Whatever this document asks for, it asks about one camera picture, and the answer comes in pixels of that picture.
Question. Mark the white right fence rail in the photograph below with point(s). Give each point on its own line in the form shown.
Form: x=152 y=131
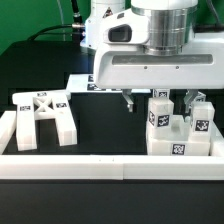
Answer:
x=217 y=142

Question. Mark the white fence rail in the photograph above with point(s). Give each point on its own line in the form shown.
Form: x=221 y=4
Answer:
x=98 y=167
x=217 y=142
x=7 y=128

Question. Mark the white tagged cube far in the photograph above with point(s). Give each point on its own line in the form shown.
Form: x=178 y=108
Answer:
x=201 y=97

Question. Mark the white left fence rail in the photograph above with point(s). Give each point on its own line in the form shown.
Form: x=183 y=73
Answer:
x=7 y=128

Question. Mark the white marker base plate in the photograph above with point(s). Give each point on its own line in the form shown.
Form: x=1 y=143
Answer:
x=84 y=83

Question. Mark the white chair seat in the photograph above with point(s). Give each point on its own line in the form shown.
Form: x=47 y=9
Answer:
x=176 y=142

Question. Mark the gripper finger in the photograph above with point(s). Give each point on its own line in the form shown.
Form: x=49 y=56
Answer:
x=189 y=97
x=127 y=94

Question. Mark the white chair back frame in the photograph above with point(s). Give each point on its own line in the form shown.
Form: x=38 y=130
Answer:
x=43 y=105

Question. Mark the white tagged cube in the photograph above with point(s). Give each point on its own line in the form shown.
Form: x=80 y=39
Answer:
x=161 y=93
x=201 y=97

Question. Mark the white tagged cube near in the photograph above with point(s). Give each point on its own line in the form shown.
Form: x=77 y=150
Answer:
x=161 y=93

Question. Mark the white front fence rail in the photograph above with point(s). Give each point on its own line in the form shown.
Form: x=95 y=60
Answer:
x=98 y=167

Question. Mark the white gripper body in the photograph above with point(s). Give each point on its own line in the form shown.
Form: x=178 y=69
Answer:
x=146 y=48

